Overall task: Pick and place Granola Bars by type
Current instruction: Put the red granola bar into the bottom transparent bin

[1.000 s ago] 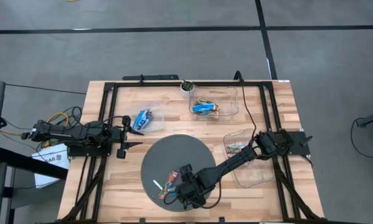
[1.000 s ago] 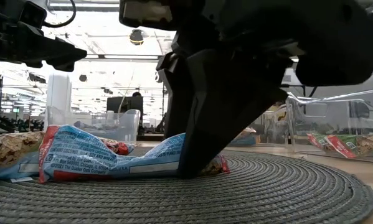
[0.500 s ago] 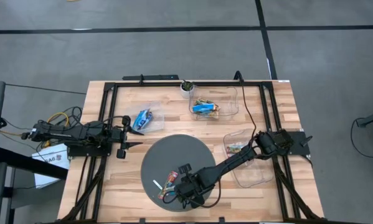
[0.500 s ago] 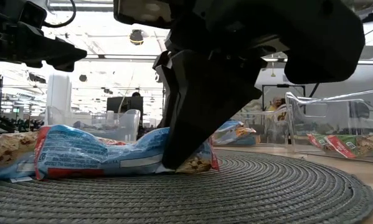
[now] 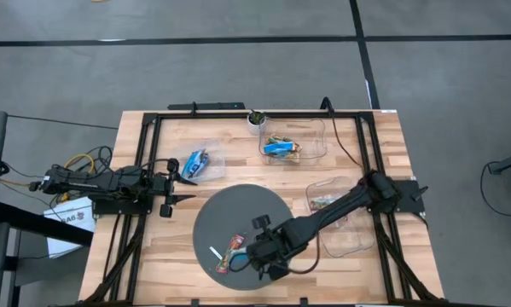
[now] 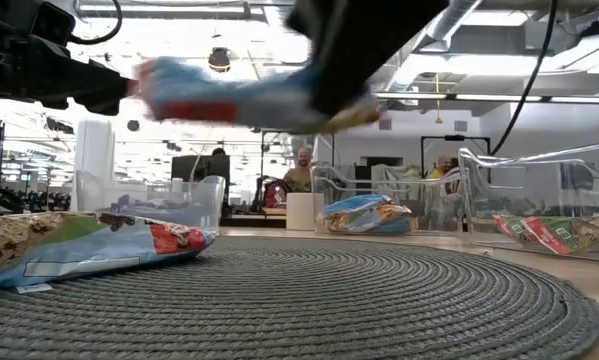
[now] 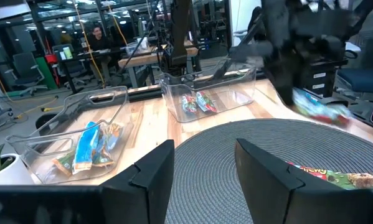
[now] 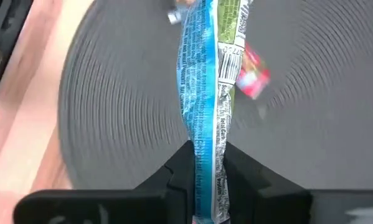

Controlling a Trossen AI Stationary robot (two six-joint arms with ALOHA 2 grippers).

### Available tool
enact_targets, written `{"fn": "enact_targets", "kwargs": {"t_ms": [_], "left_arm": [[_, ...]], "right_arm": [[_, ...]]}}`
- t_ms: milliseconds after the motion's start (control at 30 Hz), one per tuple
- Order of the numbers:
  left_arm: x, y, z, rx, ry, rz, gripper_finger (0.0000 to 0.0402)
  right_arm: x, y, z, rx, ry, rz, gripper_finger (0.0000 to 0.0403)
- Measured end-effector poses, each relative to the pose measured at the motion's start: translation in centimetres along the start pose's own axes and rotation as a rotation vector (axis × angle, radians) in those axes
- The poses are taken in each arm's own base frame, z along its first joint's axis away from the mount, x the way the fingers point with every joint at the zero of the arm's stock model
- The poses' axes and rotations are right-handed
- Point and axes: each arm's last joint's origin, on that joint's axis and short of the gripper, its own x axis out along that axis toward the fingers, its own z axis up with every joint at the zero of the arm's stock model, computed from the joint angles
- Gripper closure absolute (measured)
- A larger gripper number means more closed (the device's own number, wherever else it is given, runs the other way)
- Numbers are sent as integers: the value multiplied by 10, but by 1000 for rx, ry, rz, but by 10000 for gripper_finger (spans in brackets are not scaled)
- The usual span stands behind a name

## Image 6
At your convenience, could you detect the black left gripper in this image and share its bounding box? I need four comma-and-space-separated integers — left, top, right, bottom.
0, 14, 131, 117

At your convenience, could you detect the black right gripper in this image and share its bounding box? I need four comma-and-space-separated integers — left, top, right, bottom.
284, 0, 451, 119

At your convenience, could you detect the white square pillar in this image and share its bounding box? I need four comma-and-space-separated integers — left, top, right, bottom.
72, 117, 117, 202

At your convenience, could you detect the black computer monitor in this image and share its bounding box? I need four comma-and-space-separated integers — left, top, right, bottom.
171, 154, 232, 184

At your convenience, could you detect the black ceiling dome fixture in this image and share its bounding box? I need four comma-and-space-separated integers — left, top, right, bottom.
207, 46, 232, 74

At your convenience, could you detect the clear plastic bin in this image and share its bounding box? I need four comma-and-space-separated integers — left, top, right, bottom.
311, 160, 468, 236
74, 169, 227, 232
458, 141, 599, 264

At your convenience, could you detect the long ceiling light strip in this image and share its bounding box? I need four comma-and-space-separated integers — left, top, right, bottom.
373, 91, 599, 105

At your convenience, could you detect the red bag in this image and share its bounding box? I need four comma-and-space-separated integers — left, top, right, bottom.
262, 178, 290, 209

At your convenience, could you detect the white cylindrical cup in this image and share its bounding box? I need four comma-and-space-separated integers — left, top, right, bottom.
285, 192, 326, 232

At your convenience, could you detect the white paper strip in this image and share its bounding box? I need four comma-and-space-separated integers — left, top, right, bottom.
13, 283, 54, 295

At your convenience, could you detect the round grey woven placemat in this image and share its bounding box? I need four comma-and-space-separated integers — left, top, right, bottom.
0, 234, 599, 360

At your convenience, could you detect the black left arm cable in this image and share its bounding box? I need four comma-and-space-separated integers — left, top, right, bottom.
68, 0, 124, 46

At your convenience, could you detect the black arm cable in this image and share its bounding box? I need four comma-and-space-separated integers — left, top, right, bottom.
489, 0, 560, 157
68, 0, 124, 46

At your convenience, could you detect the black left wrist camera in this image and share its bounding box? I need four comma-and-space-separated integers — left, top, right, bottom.
31, 1, 76, 50

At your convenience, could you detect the yellow hanging cord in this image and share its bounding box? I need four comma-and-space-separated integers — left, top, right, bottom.
432, 73, 444, 125

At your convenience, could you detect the slanted silver ventilation duct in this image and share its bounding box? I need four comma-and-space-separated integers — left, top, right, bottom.
373, 0, 484, 96

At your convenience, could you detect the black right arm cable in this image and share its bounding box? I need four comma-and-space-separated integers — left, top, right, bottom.
489, 0, 560, 157

